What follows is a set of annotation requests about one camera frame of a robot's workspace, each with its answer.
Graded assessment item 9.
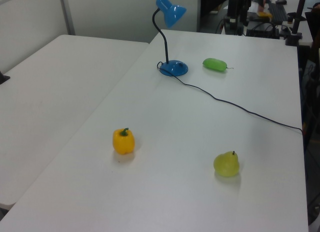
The green cucumber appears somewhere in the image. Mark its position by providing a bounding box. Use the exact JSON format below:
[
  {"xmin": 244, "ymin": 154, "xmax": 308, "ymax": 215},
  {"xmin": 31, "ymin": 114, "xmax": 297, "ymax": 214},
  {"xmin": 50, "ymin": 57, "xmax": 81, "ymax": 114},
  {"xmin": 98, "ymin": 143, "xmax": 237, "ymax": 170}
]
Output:
[{"xmin": 201, "ymin": 57, "xmax": 235, "ymax": 74}]

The yellow bell pepper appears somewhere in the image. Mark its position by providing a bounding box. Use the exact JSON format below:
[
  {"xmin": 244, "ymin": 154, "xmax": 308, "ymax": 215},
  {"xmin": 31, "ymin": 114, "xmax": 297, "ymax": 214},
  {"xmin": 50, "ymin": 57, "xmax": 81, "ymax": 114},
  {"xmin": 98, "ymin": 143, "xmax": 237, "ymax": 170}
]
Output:
[{"xmin": 112, "ymin": 127, "xmax": 136, "ymax": 156}]

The black electronics box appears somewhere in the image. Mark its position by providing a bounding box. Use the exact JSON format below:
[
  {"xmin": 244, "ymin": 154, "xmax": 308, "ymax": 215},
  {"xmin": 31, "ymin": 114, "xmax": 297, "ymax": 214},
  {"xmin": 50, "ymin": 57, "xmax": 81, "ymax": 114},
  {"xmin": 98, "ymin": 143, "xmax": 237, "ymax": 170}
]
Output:
[{"xmin": 245, "ymin": 21, "xmax": 286, "ymax": 40}]

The yellow-green pear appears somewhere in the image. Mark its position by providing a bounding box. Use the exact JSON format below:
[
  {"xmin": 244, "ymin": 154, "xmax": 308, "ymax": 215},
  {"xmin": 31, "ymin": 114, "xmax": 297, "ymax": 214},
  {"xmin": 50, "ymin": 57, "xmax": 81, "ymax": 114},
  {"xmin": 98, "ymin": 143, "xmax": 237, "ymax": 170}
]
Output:
[{"xmin": 212, "ymin": 150, "xmax": 241, "ymax": 178}]

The blue desk lamp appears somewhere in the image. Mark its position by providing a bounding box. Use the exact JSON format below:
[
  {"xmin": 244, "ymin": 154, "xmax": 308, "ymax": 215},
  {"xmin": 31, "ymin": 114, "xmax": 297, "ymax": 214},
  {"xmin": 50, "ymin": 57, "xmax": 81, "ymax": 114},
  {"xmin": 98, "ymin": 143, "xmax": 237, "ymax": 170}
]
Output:
[{"xmin": 151, "ymin": 0, "xmax": 189, "ymax": 77}]

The black lamp power cord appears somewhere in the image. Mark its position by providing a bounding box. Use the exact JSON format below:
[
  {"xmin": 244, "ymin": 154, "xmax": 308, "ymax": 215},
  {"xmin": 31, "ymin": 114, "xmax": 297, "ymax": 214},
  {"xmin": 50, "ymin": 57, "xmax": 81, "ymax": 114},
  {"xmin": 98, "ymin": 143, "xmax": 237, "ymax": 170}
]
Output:
[{"xmin": 156, "ymin": 61, "xmax": 305, "ymax": 137}]

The black clamped stand pole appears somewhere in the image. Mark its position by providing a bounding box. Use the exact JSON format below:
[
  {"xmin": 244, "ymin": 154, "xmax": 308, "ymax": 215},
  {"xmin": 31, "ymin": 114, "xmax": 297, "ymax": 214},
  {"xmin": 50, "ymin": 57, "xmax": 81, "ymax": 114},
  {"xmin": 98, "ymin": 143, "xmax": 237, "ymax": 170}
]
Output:
[{"xmin": 285, "ymin": 0, "xmax": 309, "ymax": 47}]

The black computer keyboard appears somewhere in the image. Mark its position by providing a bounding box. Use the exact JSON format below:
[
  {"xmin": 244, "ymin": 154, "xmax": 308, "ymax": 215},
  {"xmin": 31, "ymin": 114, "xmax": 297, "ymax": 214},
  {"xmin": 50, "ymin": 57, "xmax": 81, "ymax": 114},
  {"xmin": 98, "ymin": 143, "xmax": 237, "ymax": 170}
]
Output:
[{"xmin": 267, "ymin": 2, "xmax": 289, "ymax": 23}]

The black monitor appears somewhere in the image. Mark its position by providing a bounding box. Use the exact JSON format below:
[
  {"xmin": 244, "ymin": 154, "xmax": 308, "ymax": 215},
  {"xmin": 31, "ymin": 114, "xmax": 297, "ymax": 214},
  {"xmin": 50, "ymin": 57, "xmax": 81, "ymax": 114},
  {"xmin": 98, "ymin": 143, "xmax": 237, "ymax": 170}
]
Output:
[{"xmin": 304, "ymin": 10, "xmax": 320, "ymax": 43}]

